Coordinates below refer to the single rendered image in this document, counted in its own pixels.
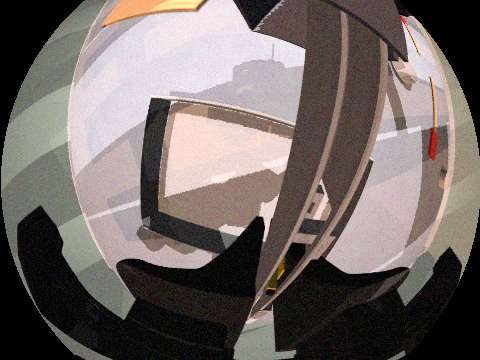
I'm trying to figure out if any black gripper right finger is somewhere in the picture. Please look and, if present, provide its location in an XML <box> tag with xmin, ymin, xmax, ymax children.
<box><xmin>272</xmin><ymin>241</ymin><xmax>411</xmax><ymax>352</ymax></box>

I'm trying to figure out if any silver saucepan with long handle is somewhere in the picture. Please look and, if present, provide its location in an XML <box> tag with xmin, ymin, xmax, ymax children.
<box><xmin>392</xmin><ymin>56</ymin><xmax>419</xmax><ymax>84</ymax></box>

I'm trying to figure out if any tan short cylinder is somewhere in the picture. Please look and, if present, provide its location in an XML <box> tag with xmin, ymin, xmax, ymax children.
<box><xmin>439</xmin><ymin>169</ymin><xmax>449</xmax><ymax>191</ymax></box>

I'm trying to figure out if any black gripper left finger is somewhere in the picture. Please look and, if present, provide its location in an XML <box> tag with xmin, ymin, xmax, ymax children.
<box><xmin>116</xmin><ymin>216</ymin><xmax>265</xmax><ymax>349</ymax></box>

